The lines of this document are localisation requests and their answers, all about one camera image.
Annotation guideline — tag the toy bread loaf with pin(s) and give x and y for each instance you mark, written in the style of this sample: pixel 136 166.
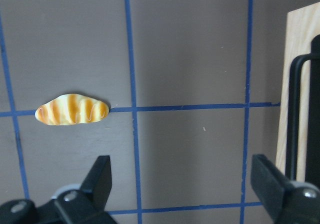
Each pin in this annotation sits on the toy bread loaf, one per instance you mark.
pixel 72 109

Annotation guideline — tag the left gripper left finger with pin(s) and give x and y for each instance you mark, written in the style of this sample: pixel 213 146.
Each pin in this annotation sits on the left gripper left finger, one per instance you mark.
pixel 97 184

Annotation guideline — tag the wooden drawer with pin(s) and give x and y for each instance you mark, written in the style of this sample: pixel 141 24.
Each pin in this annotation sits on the wooden drawer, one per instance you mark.
pixel 302 26

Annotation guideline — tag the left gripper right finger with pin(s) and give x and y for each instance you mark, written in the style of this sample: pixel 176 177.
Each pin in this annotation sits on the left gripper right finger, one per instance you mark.
pixel 269 184

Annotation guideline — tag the black drawer handle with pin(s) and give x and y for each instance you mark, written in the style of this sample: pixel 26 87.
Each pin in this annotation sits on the black drawer handle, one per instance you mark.
pixel 313 142

